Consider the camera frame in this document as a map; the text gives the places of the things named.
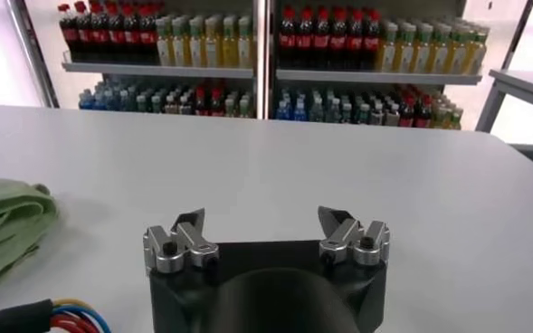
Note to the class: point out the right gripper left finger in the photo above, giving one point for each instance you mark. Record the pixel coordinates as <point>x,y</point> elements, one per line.
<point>184,244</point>

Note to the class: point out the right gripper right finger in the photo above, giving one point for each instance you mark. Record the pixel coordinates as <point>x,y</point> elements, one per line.
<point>352,242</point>

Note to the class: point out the light green t-shirt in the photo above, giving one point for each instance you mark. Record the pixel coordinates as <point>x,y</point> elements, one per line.
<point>8,226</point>

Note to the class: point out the small dark bottle red cap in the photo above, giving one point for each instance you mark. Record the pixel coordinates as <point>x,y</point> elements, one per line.
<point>217,104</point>
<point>201,104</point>

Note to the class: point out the blue water bottle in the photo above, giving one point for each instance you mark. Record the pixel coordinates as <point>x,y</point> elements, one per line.
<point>86,100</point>
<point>300,110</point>
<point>100,100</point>
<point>283,109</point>

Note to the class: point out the metal drink shelf rack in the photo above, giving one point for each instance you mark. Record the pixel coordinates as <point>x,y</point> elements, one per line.
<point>157,71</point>
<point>374,78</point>

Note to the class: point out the yellow drink bottle green cap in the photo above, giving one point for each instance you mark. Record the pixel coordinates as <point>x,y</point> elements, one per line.
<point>458,58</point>
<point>196,48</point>
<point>422,56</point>
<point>386,54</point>
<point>164,47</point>
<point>440,57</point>
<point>476,58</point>
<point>245,49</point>
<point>404,55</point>
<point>230,49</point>
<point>180,47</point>

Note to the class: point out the cola bottle red cap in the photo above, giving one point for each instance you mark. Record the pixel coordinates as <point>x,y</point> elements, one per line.
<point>116,36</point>
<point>69,36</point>
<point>287,41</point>
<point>85,36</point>
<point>148,37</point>
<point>355,43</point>
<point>320,42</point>
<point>100,36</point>
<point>132,37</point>
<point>371,43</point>
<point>304,41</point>
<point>338,42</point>

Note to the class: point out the grey metal side table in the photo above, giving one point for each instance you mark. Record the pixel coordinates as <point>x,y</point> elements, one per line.
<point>528,86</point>

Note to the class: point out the black metal pole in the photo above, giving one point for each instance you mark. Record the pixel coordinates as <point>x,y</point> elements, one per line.
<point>519,34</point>

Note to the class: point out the grey window frame post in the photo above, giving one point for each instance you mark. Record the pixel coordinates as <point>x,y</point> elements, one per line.
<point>33,52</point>

